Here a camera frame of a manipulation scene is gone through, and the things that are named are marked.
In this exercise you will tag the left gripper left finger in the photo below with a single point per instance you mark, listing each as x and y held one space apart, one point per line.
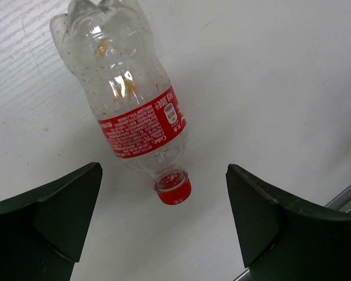
43 231

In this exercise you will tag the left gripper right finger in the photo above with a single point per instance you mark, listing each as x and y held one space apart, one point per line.
284 237

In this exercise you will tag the clear bottle red label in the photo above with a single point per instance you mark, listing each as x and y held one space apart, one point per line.
109 48

